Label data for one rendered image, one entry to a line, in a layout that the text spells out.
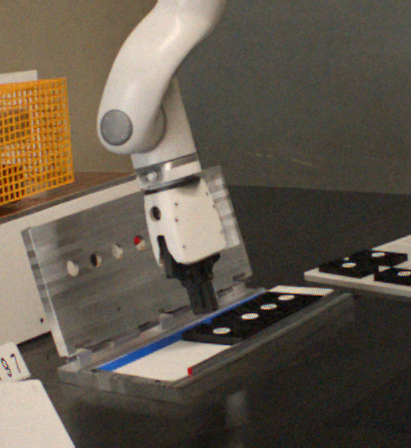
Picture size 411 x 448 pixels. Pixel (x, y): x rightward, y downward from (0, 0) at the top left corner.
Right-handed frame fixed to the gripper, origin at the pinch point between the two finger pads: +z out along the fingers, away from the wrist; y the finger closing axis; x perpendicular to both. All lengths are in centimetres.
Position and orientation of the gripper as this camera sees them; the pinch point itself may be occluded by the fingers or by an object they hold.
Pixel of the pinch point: (202, 298)
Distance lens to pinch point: 170.4
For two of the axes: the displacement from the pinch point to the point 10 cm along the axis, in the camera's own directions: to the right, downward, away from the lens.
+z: 2.6, 9.6, 0.7
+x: -7.8, 1.6, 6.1
